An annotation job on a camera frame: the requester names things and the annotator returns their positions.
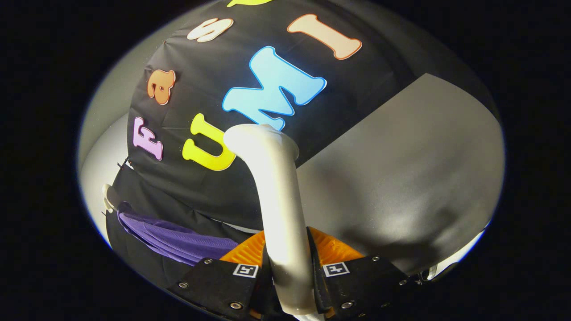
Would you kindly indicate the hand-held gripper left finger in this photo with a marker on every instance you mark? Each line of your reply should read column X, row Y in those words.
column 218, row 285

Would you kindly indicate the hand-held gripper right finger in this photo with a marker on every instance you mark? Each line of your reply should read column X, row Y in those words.
column 361, row 285

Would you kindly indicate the white garment steamer head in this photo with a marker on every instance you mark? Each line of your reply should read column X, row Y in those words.
column 281, row 200

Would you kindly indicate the white clothes hanger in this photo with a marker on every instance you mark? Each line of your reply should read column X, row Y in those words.
column 108, row 196

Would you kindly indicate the grey cabinet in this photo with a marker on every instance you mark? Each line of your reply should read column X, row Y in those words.
column 401, row 169

